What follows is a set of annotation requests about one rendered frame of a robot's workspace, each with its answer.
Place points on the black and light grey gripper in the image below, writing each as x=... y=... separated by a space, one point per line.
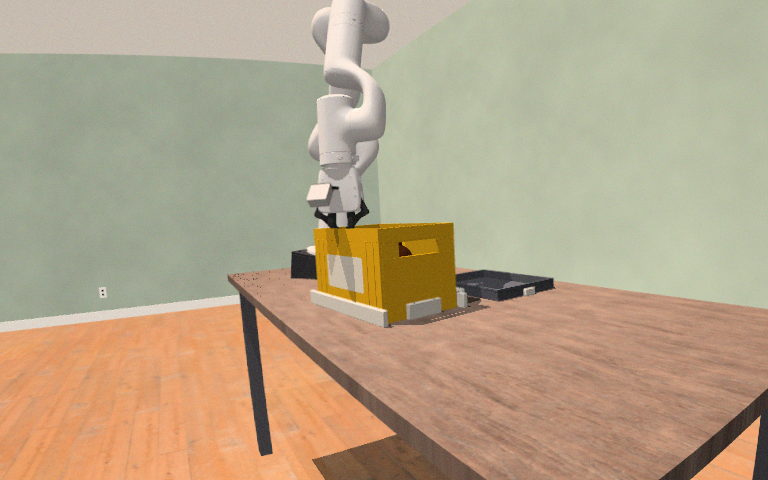
x=348 y=198

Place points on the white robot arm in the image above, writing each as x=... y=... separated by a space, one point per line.
x=347 y=135

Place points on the yellow wooden crate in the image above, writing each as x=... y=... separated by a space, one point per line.
x=363 y=265

